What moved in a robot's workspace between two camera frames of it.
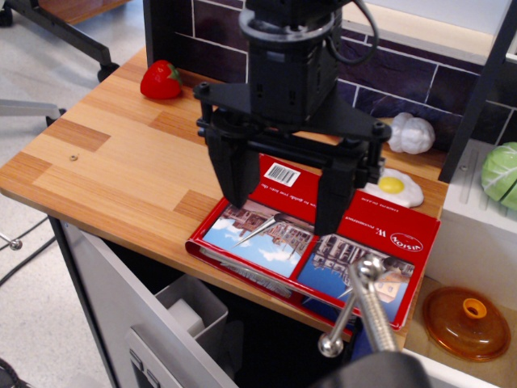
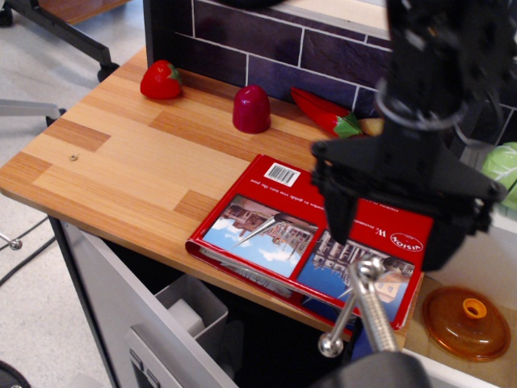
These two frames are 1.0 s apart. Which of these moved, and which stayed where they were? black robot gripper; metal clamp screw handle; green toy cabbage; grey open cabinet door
Moved: black robot gripper
Stayed: metal clamp screw handle; grey open cabinet door; green toy cabbage
